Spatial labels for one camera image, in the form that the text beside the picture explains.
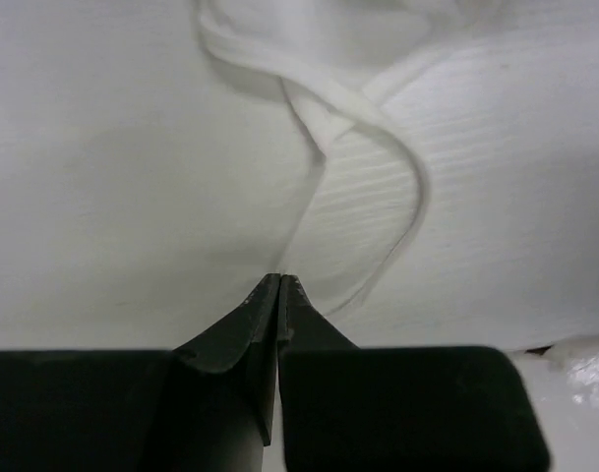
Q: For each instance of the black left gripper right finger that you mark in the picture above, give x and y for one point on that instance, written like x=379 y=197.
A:
x=300 y=326

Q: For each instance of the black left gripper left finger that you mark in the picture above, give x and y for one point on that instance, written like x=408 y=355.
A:
x=241 y=347

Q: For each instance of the white tank top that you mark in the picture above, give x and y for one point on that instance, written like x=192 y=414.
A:
x=429 y=169

